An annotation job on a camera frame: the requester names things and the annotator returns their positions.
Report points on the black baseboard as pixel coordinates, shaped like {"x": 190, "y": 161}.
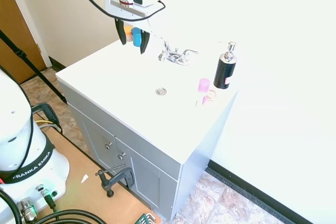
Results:
{"x": 262, "y": 195}

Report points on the chrome faucet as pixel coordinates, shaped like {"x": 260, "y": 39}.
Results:
{"x": 174, "y": 57}

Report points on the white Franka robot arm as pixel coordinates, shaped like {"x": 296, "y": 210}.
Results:
{"x": 23, "y": 155}

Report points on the black tripod leg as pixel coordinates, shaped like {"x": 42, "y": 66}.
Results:
{"x": 29, "y": 62}

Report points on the grey vanity cabinet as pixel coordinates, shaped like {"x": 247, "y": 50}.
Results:
{"x": 147, "y": 179}

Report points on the white paper scrap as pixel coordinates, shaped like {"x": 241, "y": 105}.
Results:
{"x": 84, "y": 178}

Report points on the chrome sink drain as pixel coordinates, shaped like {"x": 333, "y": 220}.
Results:
{"x": 161, "y": 91}

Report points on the brown wooden door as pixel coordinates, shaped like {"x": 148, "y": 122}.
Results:
{"x": 13, "y": 30}

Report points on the blue plastic container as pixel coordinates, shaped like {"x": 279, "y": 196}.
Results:
{"x": 136, "y": 37}

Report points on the black metal C-clamp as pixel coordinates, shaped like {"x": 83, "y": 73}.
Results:
{"x": 115, "y": 180}

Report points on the green hex key set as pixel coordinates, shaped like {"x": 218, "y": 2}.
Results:
{"x": 145, "y": 218}

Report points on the black soap dispenser chrome pump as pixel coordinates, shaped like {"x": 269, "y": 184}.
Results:
{"x": 225, "y": 73}

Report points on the white sink countertop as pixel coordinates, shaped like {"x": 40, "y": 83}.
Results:
{"x": 118, "y": 85}

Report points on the metal cabinet knob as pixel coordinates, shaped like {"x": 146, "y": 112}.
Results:
{"x": 121, "y": 155}
{"x": 108, "y": 145}

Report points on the pink capped clear bottle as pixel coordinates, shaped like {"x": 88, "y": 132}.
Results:
{"x": 203, "y": 87}

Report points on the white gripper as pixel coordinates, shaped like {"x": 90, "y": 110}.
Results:
{"x": 123, "y": 11}

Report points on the wooden mounting board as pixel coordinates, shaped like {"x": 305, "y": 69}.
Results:
{"x": 78, "y": 192}

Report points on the white door frame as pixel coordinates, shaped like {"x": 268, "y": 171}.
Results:
{"x": 26, "y": 16}

